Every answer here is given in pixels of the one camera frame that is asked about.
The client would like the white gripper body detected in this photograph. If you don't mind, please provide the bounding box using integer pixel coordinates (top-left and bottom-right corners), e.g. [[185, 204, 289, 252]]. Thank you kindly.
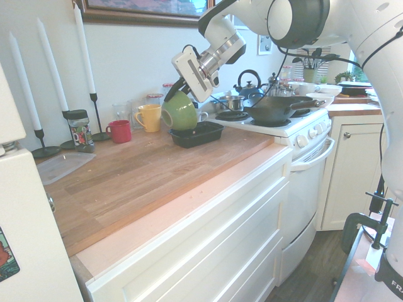
[[171, 50, 213, 103]]

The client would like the green ceramic bowl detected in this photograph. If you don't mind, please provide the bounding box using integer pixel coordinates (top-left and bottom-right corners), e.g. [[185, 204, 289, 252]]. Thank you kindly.
[[161, 90, 199, 132]]

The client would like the black plastic tray box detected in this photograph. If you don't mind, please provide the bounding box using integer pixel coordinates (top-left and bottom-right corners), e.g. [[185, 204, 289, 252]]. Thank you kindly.
[[167, 121, 225, 149]]

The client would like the white mug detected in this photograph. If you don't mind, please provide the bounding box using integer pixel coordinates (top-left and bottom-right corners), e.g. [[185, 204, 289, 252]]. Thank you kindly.
[[194, 108, 210, 124]]

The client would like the yellow mug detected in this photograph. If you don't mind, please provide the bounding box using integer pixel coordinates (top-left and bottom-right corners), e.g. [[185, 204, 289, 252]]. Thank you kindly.
[[134, 104, 162, 133]]

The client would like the clear glass mug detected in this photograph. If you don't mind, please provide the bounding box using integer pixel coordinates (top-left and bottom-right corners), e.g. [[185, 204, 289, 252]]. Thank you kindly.
[[112, 103, 132, 125], [127, 98, 146, 131]]

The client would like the stainless steel pot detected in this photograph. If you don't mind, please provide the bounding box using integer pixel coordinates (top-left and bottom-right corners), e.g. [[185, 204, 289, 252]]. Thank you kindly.
[[210, 94, 246, 112]]

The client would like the blue kettle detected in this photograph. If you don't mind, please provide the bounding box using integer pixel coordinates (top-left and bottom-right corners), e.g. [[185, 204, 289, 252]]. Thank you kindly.
[[233, 69, 266, 98]]

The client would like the red mug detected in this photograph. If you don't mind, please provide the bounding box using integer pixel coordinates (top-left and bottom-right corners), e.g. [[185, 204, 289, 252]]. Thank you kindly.
[[105, 120, 133, 144]]

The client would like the dark framed picture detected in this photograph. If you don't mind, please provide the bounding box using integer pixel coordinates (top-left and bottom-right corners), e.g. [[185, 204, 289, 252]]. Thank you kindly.
[[79, 0, 217, 28]]

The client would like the french press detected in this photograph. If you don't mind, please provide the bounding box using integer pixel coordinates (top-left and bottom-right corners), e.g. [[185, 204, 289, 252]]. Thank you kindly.
[[267, 72, 281, 96]]

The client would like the black wok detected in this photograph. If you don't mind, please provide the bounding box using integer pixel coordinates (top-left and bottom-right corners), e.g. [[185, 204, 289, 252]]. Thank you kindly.
[[243, 95, 327, 125]]

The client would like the tall jar with red lid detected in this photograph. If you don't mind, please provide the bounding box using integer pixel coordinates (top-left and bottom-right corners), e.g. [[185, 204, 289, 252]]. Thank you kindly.
[[280, 65, 294, 84]]

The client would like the white taper candle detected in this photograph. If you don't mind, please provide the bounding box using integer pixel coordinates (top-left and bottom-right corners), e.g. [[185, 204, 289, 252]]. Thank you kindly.
[[8, 31, 43, 131], [72, 2, 96, 94], [35, 16, 70, 112]]

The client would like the black-lidded snack jar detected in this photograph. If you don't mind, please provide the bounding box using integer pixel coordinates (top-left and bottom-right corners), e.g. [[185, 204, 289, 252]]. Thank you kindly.
[[64, 109, 96, 154]]

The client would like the white cup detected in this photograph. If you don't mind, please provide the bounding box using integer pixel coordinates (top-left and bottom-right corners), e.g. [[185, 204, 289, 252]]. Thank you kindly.
[[297, 82, 322, 97]]

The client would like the green utensil pot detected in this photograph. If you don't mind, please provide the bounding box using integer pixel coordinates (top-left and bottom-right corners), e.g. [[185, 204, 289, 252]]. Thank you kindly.
[[292, 47, 341, 84]]

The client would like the white shallow bowl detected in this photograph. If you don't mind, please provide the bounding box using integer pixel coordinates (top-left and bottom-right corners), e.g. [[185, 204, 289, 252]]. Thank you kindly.
[[305, 92, 336, 108]]

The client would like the clear plastic lid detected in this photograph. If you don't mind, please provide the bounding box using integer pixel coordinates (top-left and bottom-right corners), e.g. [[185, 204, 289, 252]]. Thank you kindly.
[[36, 152, 97, 186]]

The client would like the white deep bowl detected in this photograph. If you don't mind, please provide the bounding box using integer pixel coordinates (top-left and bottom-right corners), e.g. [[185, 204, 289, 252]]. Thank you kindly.
[[314, 84, 343, 98]]

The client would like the white kitchen stove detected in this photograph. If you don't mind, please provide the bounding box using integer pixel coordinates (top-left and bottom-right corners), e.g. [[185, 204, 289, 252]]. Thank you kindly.
[[206, 105, 336, 288]]

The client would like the small succulent plant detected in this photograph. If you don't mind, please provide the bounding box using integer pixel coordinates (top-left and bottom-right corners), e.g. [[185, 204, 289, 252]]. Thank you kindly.
[[334, 70, 356, 84]]

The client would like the white kitchen drawer cabinet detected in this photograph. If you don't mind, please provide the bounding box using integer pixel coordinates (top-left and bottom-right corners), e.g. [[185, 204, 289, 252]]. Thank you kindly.
[[85, 147, 294, 302]]

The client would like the black pan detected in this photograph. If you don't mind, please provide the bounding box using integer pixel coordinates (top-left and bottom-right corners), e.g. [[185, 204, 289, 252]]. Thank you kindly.
[[338, 81, 373, 96]]

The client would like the white cabinet with knob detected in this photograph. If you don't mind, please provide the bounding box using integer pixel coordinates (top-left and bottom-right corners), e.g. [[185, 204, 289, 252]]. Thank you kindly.
[[320, 113, 393, 233]]

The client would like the white refrigerator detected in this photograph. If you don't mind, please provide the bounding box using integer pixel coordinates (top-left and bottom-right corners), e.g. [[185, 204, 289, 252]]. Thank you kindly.
[[0, 61, 84, 302]]

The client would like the green metal clamp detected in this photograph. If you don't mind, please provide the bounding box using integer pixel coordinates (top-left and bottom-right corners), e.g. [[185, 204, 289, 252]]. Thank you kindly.
[[341, 189, 400, 256]]

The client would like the colourful fridge magnet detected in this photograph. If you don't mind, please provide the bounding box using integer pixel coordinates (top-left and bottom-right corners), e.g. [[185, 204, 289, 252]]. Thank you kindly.
[[0, 225, 21, 283]]

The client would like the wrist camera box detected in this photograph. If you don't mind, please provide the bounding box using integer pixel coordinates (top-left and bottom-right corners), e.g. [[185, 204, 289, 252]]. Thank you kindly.
[[206, 70, 220, 89]]

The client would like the small wall picture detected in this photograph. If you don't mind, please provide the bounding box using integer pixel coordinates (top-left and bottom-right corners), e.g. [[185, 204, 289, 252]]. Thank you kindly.
[[258, 34, 273, 57]]

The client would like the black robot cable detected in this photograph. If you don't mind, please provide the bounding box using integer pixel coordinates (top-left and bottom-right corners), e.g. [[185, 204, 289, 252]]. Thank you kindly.
[[276, 18, 403, 72]]

